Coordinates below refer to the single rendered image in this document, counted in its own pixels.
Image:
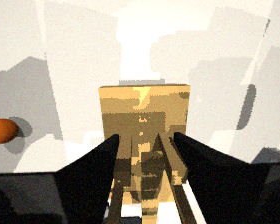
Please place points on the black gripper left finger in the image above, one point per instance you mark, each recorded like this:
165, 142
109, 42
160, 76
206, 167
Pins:
76, 194

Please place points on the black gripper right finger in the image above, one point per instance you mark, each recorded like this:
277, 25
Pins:
227, 190

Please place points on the orange ball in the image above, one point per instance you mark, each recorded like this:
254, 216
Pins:
8, 130

